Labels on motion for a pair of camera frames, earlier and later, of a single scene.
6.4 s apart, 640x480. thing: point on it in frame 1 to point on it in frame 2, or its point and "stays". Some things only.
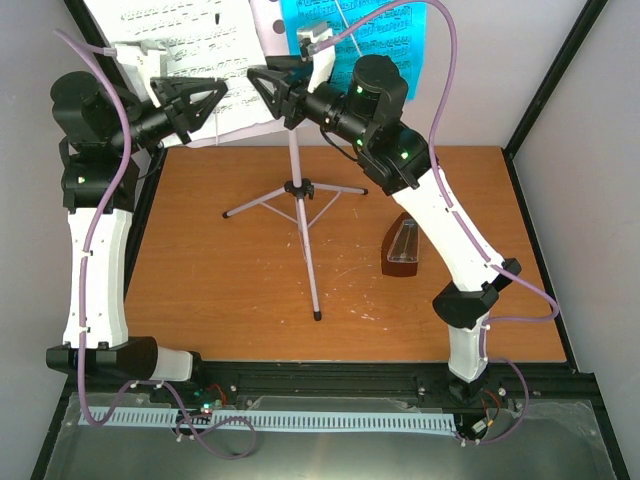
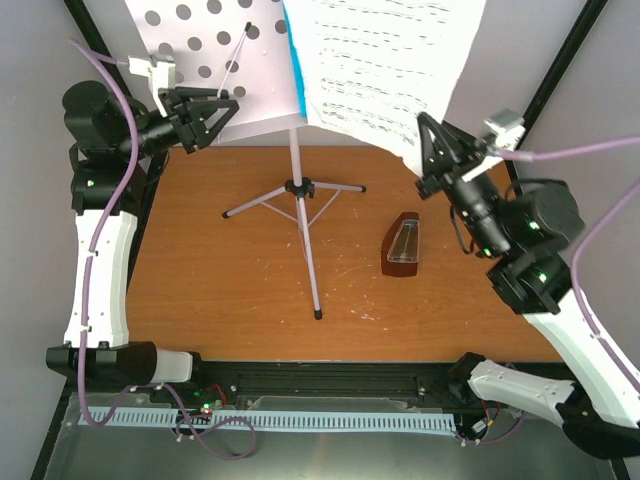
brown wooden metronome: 400,248 stays
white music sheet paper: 204,39 to 372,66
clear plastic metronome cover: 404,248 stays
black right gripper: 294,85 to 440,142
